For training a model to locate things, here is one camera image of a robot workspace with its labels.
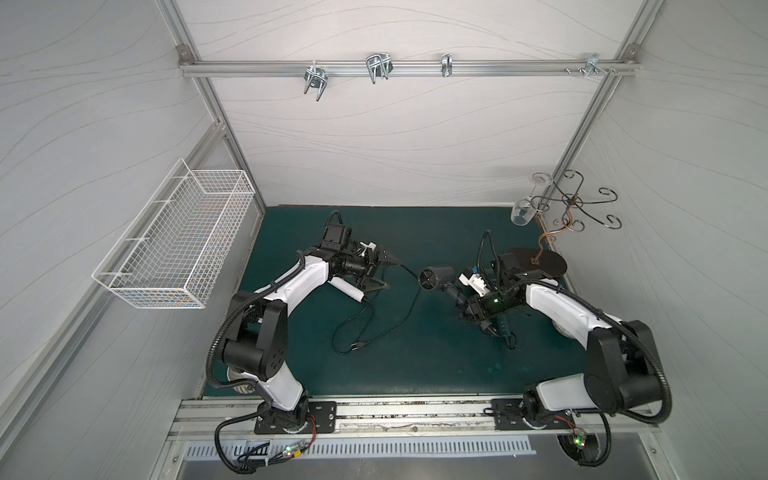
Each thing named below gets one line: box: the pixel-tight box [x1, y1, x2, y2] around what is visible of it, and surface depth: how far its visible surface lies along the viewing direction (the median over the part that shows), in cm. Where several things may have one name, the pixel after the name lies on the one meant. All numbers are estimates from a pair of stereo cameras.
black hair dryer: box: [418, 265, 467, 309], surface depth 85 cm
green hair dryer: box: [490, 312, 517, 349], surface depth 88 cm
